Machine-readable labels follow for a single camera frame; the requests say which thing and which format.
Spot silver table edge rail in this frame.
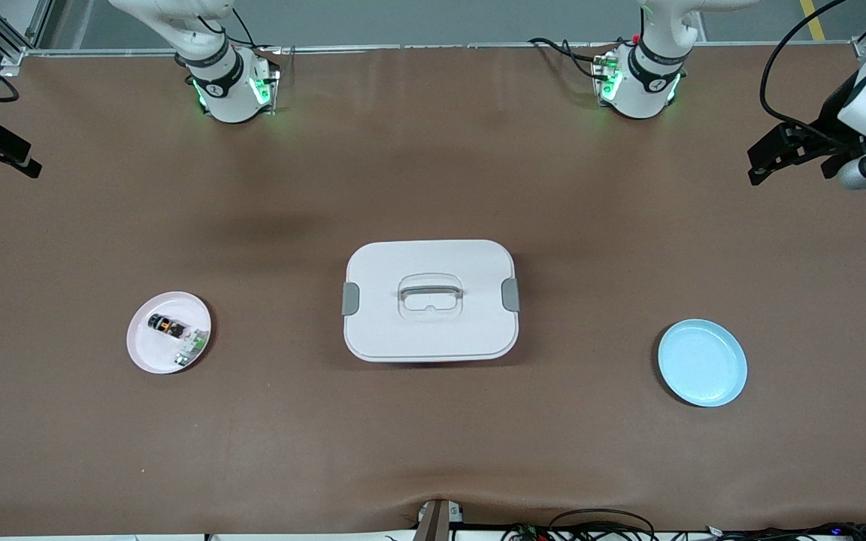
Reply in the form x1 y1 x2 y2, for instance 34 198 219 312
23 41 862 58

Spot brown table mat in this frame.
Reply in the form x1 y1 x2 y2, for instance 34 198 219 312
0 44 866 536

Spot black looped floor cable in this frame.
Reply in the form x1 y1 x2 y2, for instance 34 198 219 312
549 509 656 541

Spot brown metal table bracket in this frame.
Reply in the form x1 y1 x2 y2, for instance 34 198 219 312
414 498 465 541

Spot black left base cables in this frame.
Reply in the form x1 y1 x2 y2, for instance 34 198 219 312
528 36 608 80

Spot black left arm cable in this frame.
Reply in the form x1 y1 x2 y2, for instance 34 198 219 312
759 0 849 145

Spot pink round plate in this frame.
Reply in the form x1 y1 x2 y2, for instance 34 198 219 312
126 291 213 375

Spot black right base cable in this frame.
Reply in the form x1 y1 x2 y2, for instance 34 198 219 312
204 8 283 53

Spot blue round plate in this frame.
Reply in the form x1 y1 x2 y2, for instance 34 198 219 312
657 319 749 408

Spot green white switch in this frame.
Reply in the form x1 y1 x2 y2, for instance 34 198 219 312
174 331 209 369

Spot white lidded storage box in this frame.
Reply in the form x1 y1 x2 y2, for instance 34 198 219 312
341 240 521 364

